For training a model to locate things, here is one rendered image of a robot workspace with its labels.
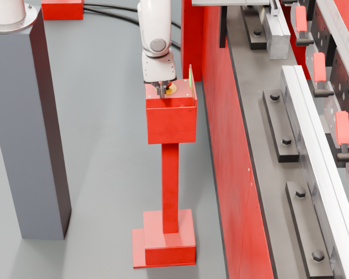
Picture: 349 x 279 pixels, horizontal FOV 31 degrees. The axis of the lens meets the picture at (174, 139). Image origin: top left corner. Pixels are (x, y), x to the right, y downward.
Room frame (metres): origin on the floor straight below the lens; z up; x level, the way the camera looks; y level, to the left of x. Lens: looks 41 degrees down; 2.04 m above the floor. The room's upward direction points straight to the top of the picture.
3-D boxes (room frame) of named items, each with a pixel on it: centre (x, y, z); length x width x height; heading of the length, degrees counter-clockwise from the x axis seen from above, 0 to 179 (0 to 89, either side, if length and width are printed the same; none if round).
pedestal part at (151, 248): (1.67, 0.05, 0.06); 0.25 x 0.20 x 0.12; 94
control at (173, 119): (1.68, 0.02, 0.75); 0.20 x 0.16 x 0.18; 4
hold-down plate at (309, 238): (1.00, -0.32, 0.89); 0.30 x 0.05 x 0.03; 3
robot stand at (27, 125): (1.80, 0.54, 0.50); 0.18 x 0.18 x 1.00; 87
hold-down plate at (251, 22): (1.97, -0.28, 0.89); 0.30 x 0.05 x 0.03; 3
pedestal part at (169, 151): (1.68, 0.02, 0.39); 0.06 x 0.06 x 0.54; 4
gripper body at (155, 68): (1.62, 0.05, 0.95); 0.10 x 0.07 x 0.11; 94
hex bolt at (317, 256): (0.90, -0.33, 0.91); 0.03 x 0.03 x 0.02
